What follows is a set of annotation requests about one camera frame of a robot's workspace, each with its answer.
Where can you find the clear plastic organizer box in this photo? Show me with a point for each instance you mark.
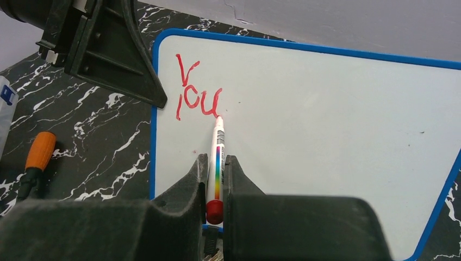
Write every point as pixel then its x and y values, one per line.
pixel 9 100

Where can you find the orange handled screwdriver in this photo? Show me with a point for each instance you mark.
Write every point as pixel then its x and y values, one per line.
pixel 38 157

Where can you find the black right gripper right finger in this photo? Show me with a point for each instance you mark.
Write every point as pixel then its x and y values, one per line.
pixel 258 226

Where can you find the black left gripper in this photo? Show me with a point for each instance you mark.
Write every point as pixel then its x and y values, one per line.
pixel 96 41

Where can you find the white red whiteboard marker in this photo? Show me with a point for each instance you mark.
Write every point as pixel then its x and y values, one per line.
pixel 214 195

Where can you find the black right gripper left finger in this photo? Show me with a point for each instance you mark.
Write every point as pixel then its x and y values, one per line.
pixel 168 227

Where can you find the blue framed whiteboard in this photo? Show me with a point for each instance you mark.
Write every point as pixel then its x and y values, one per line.
pixel 314 120

